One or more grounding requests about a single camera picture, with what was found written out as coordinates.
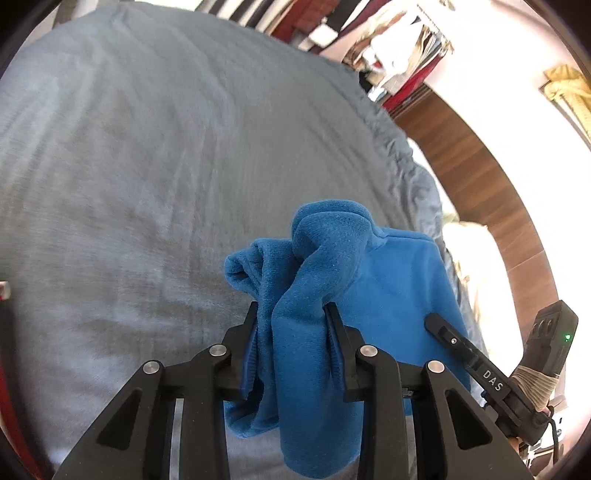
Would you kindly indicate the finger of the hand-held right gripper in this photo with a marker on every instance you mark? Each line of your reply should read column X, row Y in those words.
column 455, row 341

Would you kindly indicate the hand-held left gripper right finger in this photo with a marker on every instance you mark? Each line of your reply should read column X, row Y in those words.
column 351, row 364

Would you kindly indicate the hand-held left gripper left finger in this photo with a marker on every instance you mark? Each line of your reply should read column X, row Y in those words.
column 240, row 360

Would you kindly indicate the blue pants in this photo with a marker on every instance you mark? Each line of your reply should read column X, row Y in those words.
column 392, row 286

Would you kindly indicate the wooden headboard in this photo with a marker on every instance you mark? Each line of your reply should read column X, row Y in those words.
column 485, row 175

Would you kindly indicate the grey-blue bed sheet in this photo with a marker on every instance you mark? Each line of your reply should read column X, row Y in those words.
column 138, row 161

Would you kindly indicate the yellow cloth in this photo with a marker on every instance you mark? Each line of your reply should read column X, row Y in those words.
column 570, row 87

